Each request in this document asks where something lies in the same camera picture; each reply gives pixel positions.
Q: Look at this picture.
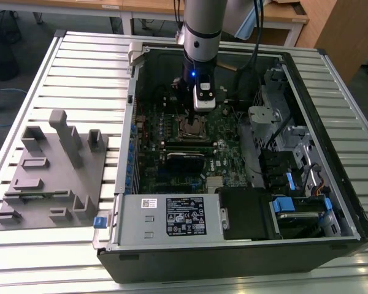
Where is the black graphics card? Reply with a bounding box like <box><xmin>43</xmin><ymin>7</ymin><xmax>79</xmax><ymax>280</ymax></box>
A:
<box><xmin>164</xmin><ymin>151</ymin><xmax>206</xmax><ymax>182</ymax></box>

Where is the silver CPU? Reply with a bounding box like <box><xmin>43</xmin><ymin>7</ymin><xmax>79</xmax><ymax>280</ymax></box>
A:
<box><xmin>183</xmin><ymin>119</ymin><xmax>204</xmax><ymax>135</ymax></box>

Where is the black looped cable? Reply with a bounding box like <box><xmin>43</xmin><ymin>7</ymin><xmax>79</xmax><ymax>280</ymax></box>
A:
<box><xmin>235</xmin><ymin>66</ymin><xmax>260</xmax><ymax>104</ymax></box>

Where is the black PC case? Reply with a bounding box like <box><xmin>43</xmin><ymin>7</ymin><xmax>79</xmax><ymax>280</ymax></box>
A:
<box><xmin>91</xmin><ymin>42</ymin><xmax>368</xmax><ymax>284</ymax></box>

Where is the blue case latch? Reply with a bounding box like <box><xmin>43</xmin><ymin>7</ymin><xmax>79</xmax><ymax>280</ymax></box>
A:
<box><xmin>92</xmin><ymin>216</ymin><xmax>108</xmax><ymax>230</ymax></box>

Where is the wooden cabinet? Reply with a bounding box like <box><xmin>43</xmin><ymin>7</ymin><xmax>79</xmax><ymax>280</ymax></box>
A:
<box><xmin>296</xmin><ymin>0</ymin><xmax>368</xmax><ymax>85</ymax></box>

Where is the silver drive cage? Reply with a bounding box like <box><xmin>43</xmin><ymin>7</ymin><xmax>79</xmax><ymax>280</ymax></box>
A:
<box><xmin>247</xmin><ymin>67</ymin><xmax>341</xmax><ymax>197</ymax></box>

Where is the silver power supply unit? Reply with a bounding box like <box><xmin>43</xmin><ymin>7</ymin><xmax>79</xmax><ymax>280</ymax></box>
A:
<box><xmin>109</xmin><ymin>193</ymin><xmax>227</xmax><ymax>246</ymax></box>

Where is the wooden desk white frame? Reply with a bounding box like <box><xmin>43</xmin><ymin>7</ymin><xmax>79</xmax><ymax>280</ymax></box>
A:
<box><xmin>122</xmin><ymin>0</ymin><xmax>310</xmax><ymax>47</ymax></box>
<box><xmin>0</xmin><ymin>0</ymin><xmax>132</xmax><ymax>36</ymax></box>

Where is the black RAM slot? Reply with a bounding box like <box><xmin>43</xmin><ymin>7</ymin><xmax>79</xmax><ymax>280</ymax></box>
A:
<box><xmin>164</xmin><ymin>138</ymin><xmax>214</xmax><ymax>143</ymax></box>
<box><xmin>164</xmin><ymin>141</ymin><xmax>214</xmax><ymax>146</ymax></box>
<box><xmin>164</xmin><ymin>148</ymin><xmax>215</xmax><ymax>153</ymax></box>
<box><xmin>164</xmin><ymin>144</ymin><xmax>215</xmax><ymax>149</ymax></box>

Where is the black disk bay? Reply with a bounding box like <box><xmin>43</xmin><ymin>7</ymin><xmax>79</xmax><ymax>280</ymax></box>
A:
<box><xmin>259</xmin><ymin>149</ymin><xmax>303</xmax><ymax>197</ymax></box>

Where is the grey parts rack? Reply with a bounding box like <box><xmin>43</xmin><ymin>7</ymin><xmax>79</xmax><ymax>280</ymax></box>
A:
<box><xmin>0</xmin><ymin>109</ymin><xmax>110</xmax><ymax>231</ymax></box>

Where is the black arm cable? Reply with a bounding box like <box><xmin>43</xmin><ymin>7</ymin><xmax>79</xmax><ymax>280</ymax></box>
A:
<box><xmin>234</xmin><ymin>0</ymin><xmax>264</xmax><ymax>73</ymax></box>

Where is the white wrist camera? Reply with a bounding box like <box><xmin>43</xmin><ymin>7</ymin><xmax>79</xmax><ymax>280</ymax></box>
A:
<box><xmin>192</xmin><ymin>81</ymin><xmax>217</xmax><ymax>113</ymax></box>

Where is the green motherboard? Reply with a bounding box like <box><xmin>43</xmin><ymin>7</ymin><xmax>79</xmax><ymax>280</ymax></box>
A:
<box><xmin>134</xmin><ymin>99</ymin><xmax>256</xmax><ymax>195</ymax></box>

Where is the grey case latch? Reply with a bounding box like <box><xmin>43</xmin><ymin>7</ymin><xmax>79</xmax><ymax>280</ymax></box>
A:
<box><xmin>127</xmin><ymin>42</ymin><xmax>145</xmax><ymax>67</ymax></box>

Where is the black round bin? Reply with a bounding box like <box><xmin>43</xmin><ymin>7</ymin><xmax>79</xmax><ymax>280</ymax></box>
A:
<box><xmin>0</xmin><ymin>42</ymin><xmax>21</xmax><ymax>82</ymax></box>

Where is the metal socket cover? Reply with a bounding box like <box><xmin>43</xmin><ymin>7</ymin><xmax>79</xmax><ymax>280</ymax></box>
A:
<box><xmin>177</xmin><ymin>115</ymin><xmax>210</xmax><ymax>141</ymax></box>

